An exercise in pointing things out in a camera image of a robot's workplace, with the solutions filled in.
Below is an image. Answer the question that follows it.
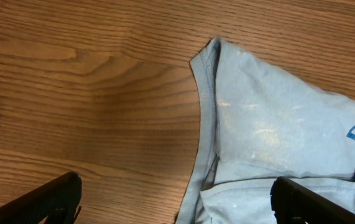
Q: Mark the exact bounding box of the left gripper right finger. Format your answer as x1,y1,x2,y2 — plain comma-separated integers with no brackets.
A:
270,177,355,224

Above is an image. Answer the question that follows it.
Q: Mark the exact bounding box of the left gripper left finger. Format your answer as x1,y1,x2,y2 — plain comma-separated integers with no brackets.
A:
0,172,82,224

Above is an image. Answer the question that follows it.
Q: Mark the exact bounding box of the light blue t-shirt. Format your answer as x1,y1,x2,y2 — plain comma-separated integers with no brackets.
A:
177,38,355,223

